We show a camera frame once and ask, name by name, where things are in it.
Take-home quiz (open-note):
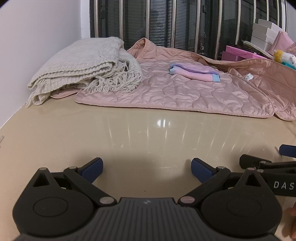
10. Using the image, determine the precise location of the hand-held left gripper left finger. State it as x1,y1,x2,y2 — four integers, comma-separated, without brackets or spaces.
31,158,117,207

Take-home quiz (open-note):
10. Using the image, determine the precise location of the white and yellow plush toy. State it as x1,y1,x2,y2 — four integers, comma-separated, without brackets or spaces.
273,49,296,70

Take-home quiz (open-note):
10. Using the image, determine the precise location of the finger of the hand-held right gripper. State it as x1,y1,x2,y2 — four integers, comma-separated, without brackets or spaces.
239,154,296,173
279,144,296,157

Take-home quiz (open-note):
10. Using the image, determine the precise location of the stack of white boxes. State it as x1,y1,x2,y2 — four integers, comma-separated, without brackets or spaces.
251,19,286,52

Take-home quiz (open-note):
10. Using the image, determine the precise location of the pink and blue garment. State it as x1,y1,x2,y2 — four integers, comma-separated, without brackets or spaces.
169,63,220,83

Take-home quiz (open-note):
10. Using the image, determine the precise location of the dark window with metal bars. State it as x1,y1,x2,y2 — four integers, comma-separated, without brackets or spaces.
89,0,289,61

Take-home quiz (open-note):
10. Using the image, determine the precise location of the pink flat box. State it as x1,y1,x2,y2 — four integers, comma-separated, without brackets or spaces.
221,45,270,62

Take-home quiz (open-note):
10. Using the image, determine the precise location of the pink quilted jacket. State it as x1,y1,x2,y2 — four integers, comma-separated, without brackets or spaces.
51,38,296,121

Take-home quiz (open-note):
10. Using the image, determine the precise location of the cream knitted fringed blanket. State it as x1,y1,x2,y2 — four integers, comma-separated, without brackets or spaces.
26,36,143,108

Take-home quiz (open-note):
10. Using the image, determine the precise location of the pink folded cushion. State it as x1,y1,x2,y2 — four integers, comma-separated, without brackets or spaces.
273,31,296,52

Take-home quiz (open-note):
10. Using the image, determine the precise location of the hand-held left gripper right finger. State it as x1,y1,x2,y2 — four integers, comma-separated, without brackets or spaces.
178,158,266,207

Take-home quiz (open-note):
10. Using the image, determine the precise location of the white flat book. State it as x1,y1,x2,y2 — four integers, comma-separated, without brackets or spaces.
242,39,277,59

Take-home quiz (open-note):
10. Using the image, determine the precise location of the person's right hand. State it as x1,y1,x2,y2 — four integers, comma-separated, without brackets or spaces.
285,205,296,235

